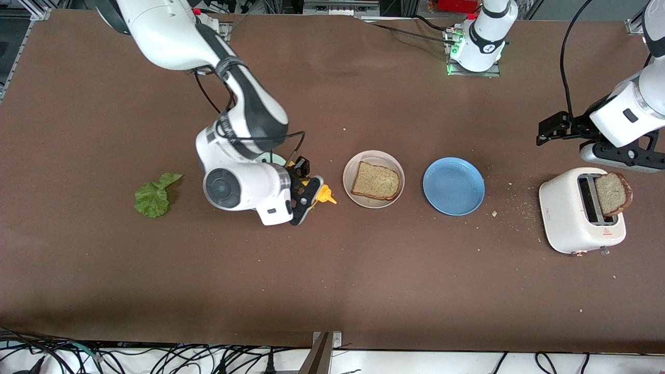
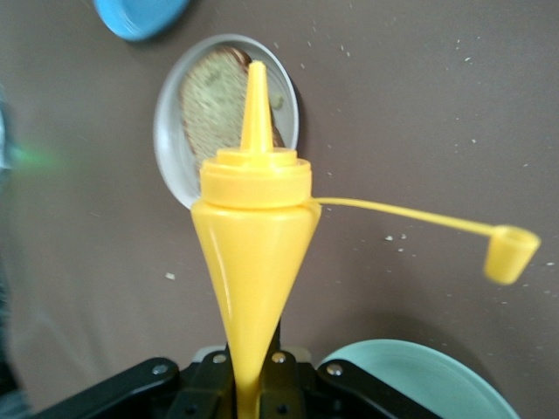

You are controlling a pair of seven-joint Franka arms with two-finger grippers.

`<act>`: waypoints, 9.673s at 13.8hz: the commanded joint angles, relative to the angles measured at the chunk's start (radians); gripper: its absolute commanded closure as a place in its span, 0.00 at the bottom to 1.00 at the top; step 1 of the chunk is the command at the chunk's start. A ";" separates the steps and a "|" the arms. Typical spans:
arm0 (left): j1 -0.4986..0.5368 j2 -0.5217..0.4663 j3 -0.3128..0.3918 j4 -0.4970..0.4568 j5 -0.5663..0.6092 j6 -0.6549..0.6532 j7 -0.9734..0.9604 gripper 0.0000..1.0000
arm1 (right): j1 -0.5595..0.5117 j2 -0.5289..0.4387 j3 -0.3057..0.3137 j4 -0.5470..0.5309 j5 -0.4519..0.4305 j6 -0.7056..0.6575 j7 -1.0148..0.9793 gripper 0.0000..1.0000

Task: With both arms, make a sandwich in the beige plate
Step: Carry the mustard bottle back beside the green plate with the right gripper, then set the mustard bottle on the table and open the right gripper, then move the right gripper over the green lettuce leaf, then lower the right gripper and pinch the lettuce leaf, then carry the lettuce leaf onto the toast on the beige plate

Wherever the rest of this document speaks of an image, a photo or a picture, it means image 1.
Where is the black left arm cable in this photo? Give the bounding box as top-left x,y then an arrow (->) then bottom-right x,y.
560,0 -> 595,120

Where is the green lettuce leaf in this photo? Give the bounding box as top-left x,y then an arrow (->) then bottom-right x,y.
134,172 -> 183,219

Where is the beige plate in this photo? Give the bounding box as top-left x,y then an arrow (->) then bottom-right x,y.
342,150 -> 406,209

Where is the white toaster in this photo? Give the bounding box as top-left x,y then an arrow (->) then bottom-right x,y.
539,167 -> 627,256

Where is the light green plate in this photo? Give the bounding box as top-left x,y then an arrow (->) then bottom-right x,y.
255,152 -> 288,168

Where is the grey metal background frame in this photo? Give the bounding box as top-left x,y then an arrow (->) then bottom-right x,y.
302,0 -> 381,17

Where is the blue plate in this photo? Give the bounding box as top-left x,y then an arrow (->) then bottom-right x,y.
422,157 -> 486,216

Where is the brown bread slice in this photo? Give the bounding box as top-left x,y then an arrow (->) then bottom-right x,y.
351,161 -> 402,202
594,172 -> 633,217

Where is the yellow mustard squeeze bottle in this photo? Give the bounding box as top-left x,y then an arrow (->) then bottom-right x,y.
287,161 -> 338,205

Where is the dark grey metal beam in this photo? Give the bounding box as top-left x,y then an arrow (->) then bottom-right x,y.
297,332 -> 333,374

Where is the silver metal bracket plate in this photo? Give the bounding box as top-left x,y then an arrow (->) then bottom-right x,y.
313,331 -> 343,350

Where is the black base cable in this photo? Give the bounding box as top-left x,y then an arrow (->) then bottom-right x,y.
358,15 -> 460,46

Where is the red background object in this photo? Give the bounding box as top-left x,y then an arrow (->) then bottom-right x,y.
435,0 -> 481,14

